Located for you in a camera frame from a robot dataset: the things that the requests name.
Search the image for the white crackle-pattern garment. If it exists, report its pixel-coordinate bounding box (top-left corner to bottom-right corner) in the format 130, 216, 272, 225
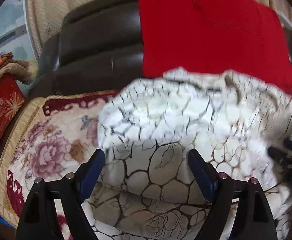
84, 68, 292, 239

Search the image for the floral plush sofa cover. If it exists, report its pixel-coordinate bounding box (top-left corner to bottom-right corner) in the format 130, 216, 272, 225
0, 90, 125, 239

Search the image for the red gift box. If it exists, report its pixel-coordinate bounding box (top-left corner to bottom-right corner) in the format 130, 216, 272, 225
0, 74, 25, 140

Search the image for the beige coat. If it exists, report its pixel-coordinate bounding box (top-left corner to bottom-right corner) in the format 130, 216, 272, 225
0, 60, 39, 84

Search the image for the red blanket on sofa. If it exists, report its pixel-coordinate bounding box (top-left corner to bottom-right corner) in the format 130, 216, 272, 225
138, 0, 292, 91

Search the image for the dark brown leather sofa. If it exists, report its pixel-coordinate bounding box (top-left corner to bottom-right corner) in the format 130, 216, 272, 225
28, 0, 144, 99

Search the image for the silver glass-door refrigerator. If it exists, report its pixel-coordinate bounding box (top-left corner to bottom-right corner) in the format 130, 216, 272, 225
0, 0, 39, 61

